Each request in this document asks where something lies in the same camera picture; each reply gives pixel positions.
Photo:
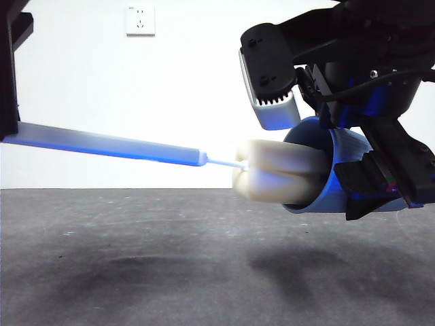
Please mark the white wall socket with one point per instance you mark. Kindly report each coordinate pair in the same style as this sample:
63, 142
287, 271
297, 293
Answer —
140, 20

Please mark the blue ribbed plastic cup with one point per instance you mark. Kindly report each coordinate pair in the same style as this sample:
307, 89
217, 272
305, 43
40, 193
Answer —
353, 142

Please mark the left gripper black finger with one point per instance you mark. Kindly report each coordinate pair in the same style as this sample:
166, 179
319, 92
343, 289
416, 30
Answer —
8, 85

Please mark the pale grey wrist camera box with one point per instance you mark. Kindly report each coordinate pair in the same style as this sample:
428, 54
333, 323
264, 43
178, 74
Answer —
268, 61

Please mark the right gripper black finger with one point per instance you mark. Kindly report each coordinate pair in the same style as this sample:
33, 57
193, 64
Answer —
331, 117
362, 183

